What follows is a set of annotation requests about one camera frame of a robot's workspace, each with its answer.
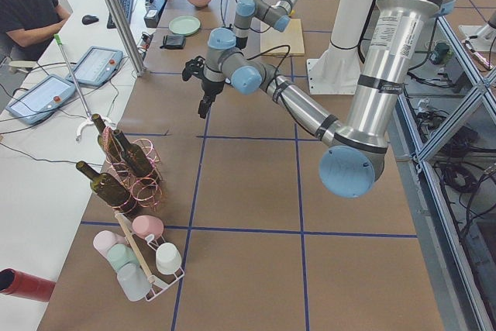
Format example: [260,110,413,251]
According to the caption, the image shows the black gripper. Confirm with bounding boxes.
[232,25,248,50]
[182,56,225,119]

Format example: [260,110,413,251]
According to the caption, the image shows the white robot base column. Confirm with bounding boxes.
[307,0,374,95]

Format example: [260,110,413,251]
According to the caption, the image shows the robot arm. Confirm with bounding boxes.
[182,0,454,198]
[232,0,298,49]

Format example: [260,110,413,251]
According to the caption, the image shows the light green plate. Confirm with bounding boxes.
[168,16,201,36]

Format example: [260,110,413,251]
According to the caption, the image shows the wooden cutting board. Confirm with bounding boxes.
[260,19,305,57]

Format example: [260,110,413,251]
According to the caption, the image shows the dark grey folded cloth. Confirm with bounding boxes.
[160,35,186,50]

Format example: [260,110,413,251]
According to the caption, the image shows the black keyboard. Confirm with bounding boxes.
[106,0,136,29]

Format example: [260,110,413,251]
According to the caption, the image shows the black computer mouse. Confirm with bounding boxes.
[81,15,99,25]

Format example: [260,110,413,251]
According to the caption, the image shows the dark green wine bottle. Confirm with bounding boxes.
[76,160,139,216]

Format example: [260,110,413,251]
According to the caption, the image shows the metal reacher stick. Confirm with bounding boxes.
[53,34,117,142]

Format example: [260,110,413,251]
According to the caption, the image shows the blue teach pendant tablet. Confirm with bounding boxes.
[6,74,76,125]

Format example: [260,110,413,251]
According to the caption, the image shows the white cup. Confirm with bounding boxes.
[156,243,182,274]

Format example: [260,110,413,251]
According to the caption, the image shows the pale pink cup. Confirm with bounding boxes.
[93,230,128,259]

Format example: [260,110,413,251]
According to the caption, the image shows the mint green cup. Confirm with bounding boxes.
[106,243,139,272]

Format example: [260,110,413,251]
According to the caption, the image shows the person in black shirt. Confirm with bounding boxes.
[1,0,71,60]

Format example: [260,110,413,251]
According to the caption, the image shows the light grey cup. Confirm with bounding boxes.
[117,263,151,302]

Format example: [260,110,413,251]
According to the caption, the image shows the red cylinder tube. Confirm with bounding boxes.
[1,268,56,302]

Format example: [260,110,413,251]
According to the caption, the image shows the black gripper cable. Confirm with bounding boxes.
[242,44,334,134]

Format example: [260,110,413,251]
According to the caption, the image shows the copper wire bottle rack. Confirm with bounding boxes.
[101,125,164,218]

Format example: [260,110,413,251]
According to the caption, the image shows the aluminium frame post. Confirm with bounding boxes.
[105,0,145,77]

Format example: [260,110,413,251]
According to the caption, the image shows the wooden rack handle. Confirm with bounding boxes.
[115,212,154,284]

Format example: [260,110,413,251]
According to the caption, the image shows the white wire cup rack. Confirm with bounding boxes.
[115,213,184,302]

